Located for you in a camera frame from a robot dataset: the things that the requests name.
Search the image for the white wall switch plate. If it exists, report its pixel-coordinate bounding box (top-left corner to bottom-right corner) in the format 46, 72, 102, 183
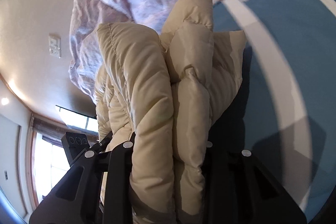
49, 35, 61, 59

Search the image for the beige quilted down jacket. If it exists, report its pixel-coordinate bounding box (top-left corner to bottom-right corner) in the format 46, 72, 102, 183
95, 0, 246, 223

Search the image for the window with dark frame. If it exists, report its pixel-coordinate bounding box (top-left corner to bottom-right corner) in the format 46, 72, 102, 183
26, 106, 98, 209

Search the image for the blue white striped bed sheet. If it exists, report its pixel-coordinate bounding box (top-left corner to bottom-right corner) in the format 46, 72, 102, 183
213, 0, 335, 221

